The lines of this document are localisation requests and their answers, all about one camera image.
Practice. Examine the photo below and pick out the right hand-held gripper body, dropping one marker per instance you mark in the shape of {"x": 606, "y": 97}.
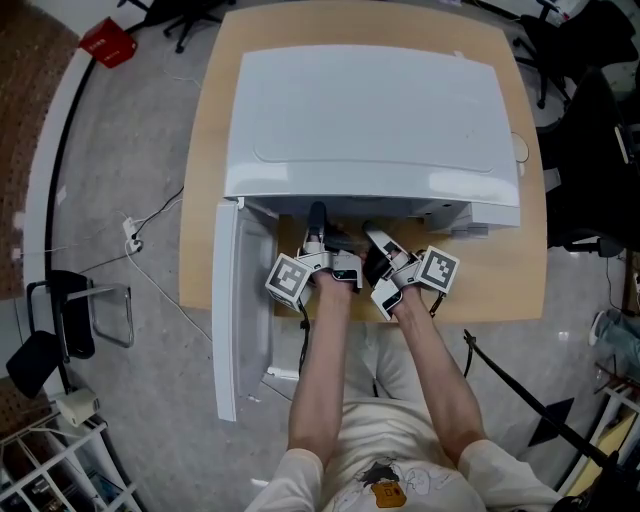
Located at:
{"x": 437, "y": 270}

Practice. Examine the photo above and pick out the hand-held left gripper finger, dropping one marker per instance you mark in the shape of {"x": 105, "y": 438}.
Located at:
{"x": 318, "y": 220}

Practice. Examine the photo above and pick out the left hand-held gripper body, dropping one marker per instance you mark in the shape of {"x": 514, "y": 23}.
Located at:
{"x": 290, "y": 277}

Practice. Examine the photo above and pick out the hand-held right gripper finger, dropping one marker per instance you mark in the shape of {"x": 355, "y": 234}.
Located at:
{"x": 382, "y": 242}

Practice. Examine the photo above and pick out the person's left forearm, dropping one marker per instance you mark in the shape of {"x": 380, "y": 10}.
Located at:
{"x": 325, "y": 370}

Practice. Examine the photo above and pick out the person's right forearm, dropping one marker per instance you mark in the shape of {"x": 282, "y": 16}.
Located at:
{"x": 440, "y": 380}

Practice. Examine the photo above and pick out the person's right hand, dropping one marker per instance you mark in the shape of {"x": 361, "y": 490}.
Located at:
{"x": 402, "y": 260}

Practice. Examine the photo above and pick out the white microwave door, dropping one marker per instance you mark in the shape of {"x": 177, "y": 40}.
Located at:
{"x": 227, "y": 310}

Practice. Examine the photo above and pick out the person's white trousers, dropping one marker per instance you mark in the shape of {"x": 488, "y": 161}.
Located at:
{"x": 395, "y": 360}

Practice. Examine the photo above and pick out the white microwave oven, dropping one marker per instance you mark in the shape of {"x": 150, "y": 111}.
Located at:
{"x": 370, "y": 125}

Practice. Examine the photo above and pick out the black pole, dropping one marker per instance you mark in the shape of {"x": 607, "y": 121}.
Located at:
{"x": 530, "y": 395}

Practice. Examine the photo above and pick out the white power strip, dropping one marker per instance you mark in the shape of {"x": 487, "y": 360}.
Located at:
{"x": 132, "y": 232}

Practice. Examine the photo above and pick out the black office chair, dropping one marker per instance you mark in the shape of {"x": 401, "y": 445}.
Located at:
{"x": 565, "y": 40}
{"x": 192, "y": 20}
{"x": 590, "y": 175}

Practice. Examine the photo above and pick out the person's cream printed t-shirt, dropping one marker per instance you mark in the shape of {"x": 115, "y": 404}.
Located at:
{"x": 400, "y": 450}

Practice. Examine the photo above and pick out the black triangular stand base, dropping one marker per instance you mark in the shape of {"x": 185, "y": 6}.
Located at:
{"x": 552, "y": 422}

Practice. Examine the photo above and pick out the black cantilever chair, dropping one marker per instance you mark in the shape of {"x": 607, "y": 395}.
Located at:
{"x": 65, "y": 320}

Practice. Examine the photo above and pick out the beige small device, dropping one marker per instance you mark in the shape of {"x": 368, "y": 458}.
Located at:
{"x": 77, "y": 406}

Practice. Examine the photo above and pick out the red box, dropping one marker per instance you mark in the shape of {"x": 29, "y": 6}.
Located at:
{"x": 107, "y": 42}

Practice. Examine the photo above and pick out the black backpack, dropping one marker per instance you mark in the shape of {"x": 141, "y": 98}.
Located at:
{"x": 610, "y": 485}

